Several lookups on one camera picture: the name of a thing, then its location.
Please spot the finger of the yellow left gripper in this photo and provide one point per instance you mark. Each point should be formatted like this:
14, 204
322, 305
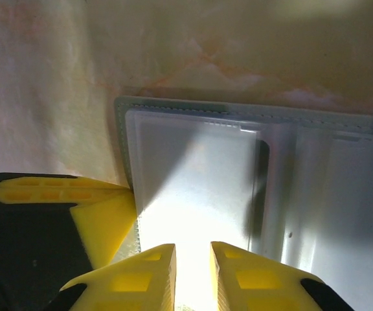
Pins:
60, 191
108, 223

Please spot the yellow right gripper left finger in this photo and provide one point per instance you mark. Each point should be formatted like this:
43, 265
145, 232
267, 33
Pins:
134, 282

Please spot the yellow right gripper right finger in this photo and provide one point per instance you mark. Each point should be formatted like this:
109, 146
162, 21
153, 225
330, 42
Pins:
257, 282

